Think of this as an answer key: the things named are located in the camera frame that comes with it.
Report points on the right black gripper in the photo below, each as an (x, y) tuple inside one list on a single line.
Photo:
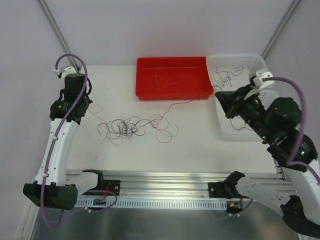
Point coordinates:
[(240, 103)]

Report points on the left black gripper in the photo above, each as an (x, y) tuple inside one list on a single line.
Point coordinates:
[(86, 100)]

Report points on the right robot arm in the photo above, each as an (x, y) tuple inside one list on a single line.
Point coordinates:
[(295, 153)]

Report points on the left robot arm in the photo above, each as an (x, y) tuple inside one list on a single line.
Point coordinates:
[(50, 187)]

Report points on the near white perforated basket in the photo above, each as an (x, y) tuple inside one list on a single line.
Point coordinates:
[(236, 126)]

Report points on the white perforated basket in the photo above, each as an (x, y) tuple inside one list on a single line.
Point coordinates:
[(236, 126), (229, 72)]

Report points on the far white perforated basket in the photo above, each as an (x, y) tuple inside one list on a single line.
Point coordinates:
[(229, 72)]

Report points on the red plastic tray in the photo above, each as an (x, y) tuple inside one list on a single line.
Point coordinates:
[(172, 78)]

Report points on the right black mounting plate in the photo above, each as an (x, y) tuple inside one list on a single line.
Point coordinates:
[(222, 190)]

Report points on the black mounting plate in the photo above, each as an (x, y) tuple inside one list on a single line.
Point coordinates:
[(222, 190), (113, 186)]

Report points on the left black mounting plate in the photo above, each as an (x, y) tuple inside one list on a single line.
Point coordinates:
[(113, 186)]

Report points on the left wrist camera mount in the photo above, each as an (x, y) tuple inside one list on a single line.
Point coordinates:
[(63, 72)]

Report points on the left aluminium frame post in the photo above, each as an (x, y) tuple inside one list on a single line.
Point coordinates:
[(54, 26)]

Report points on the aluminium frame post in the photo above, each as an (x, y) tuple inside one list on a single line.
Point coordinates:
[(292, 8), (54, 26)]

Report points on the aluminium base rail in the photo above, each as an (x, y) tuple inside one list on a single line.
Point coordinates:
[(184, 186)]

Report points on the white slotted cable duct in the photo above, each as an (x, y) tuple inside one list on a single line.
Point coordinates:
[(135, 203)]

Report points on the right aluminium frame post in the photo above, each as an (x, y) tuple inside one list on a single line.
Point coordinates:
[(292, 8)]

